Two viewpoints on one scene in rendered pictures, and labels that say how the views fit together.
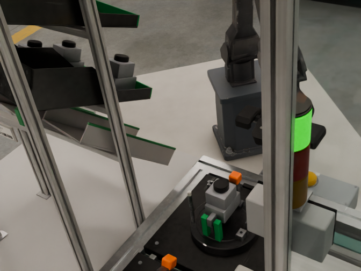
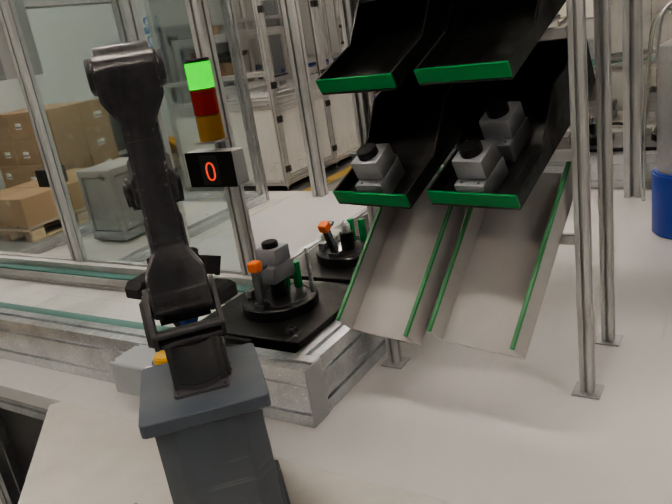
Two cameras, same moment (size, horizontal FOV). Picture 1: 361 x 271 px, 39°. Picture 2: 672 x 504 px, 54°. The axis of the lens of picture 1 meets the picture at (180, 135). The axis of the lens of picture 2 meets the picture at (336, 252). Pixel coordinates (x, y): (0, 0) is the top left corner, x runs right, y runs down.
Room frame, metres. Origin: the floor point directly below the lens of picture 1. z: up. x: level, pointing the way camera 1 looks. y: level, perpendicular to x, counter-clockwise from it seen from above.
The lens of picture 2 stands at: (1.83, -0.06, 1.44)
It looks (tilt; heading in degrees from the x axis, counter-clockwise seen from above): 19 degrees down; 174
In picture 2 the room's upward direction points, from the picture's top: 9 degrees counter-clockwise
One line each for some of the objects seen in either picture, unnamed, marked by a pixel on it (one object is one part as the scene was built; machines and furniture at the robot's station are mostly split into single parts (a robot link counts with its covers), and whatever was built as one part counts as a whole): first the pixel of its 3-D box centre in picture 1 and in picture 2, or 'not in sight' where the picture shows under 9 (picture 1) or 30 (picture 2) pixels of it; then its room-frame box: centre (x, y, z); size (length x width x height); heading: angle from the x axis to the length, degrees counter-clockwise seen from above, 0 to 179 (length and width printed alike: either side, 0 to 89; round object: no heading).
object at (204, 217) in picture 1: (206, 225); (296, 274); (0.67, -0.02, 1.01); 0.01 x 0.01 x 0.05; 51
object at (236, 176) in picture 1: (233, 190); (260, 280); (0.73, -0.09, 1.04); 0.04 x 0.02 x 0.08; 141
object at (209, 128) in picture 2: not in sight; (210, 127); (0.49, -0.13, 1.28); 0.05 x 0.05 x 0.05
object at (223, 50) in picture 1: (241, 48); (181, 312); (1.10, -0.18, 1.15); 0.09 x 0.07 x 0.06; 99
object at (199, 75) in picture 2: not in sight; (199, 75); (0.49, -0.13, 1.38); 0.05 x 0.05 x 0.05
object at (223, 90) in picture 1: (242, 110); (218, 450); (1.10, -0.17, 0.96); 0.15 x 0.15 x 0.20; 6
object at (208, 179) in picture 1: (225, 230); (282, 310); (0.70, -0.06, 0.96); 0.24 x 0.24 x 0.02; 51
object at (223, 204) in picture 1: (219, 200); (275, 257); (0.69, -0.06, 1.06); 0.08 x 0.04 x 0.07; 141
